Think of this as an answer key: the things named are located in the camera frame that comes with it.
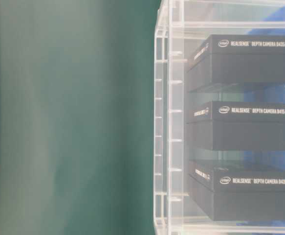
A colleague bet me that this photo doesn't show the black realsense box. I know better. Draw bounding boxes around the black realsense box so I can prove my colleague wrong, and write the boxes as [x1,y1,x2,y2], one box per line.
[185,34,285,93]
[185,101,285,151]
[187,160,285,221]

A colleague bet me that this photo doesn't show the clear plastic storage case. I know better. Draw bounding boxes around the clear plastic storage case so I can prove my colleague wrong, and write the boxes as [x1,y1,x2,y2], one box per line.
[153,0,285,235]

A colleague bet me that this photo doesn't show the green table cloth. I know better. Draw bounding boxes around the green table cloth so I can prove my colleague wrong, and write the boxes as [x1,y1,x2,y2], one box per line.
[0,0,160,235]

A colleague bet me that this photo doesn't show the black RealSense box bottom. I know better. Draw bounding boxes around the black RealSense box bottom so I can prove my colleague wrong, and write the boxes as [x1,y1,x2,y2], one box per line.
[187,160,285,221]

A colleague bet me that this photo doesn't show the black RealSense box top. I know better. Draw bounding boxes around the black RealSense box top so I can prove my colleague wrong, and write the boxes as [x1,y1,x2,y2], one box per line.
[185,34,285,93]

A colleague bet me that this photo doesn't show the blue cloth case liner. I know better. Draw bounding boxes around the blue cloth case liner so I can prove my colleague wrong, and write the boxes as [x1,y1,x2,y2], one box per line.
[240,4,285,235]

